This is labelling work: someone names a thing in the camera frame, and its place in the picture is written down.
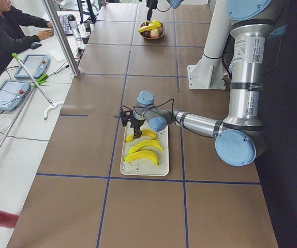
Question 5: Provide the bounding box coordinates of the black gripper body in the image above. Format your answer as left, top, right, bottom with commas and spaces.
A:
130, 115, 145, 130
146, 0, 158, 10

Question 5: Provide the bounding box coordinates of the yellow banana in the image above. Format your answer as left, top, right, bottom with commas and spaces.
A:
125, 129, 158, 143
124, 150, 159, 166
138, 25, 157, 33
128, 139, 163, 154

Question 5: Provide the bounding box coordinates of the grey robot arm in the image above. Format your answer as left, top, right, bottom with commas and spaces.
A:
145, 0, 183, 25
120, 1, 291, 166

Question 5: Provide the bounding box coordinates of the brown wicker basket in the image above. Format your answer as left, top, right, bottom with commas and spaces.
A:
139, 22, 165, 40

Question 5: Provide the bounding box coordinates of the person's hand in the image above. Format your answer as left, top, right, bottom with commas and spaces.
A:
36, 29, 54, 41

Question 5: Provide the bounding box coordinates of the yellow star fruit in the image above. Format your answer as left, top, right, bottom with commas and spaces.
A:
149, 20, 163, 28

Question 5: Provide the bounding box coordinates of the dark purple fruit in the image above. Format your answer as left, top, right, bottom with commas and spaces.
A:
140, 30, 151, 38

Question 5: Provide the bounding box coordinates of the pink peach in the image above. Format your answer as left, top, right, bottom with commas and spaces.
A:
150, 29, 160, 39

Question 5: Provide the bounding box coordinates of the white rectangular bear tray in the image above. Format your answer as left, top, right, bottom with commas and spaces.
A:
120, 123, 169, 176

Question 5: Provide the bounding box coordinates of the clear water bottle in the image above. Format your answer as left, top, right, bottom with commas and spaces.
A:
67, 14, 82, 41

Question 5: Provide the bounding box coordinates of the black keyboard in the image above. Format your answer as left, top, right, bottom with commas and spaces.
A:
59, 14, 73, 36

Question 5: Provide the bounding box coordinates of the white paper slip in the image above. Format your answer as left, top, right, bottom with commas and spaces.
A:
48, 49, 66, 62

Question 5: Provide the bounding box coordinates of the far blue teach pendant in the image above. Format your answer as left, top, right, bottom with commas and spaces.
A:
14, 54, 50, 79

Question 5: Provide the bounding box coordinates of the blue teach pendant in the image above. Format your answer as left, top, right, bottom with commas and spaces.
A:
14, 54, 50, 79
0, 80, 31, 111

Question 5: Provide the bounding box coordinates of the black computer mouse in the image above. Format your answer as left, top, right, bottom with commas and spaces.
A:
30, 42, 42, 50

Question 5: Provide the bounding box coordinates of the near blue teach pendant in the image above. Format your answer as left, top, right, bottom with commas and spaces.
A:
0, 80, 31, 111

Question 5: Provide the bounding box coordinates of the long metal grabber tool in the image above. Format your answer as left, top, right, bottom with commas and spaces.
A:
0, 88, 35, 148

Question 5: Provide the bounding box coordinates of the seated person black hoodie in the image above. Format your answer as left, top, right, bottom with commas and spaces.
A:
0, 1, 53, 72

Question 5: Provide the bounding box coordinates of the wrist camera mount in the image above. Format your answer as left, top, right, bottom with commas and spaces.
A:
119, 105, 133, 127

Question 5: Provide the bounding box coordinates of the white pedestal column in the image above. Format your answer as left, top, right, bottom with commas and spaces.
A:
187, 0, 231, 90

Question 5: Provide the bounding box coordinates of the aluminium frame post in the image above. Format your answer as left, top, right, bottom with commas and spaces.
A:
42, 0, 80, 77

